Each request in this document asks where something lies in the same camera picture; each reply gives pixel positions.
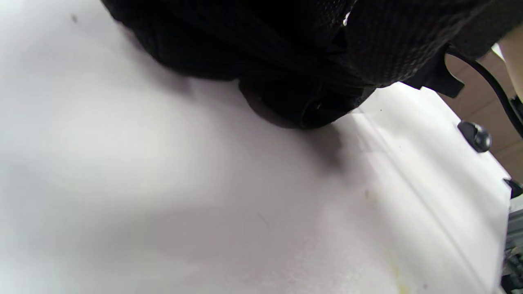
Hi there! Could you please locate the person's left forearm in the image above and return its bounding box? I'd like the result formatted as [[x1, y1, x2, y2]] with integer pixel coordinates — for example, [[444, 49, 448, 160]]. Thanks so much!
[[498, 31, 523, 100]]

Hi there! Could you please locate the black cable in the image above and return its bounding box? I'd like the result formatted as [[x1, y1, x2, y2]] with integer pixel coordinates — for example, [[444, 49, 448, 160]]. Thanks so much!
[[445, 49, 523, 139]]

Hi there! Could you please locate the person's left hand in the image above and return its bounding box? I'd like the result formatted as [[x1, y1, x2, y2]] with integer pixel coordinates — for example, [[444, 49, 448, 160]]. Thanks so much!
[[100, 0, 523, 129]]

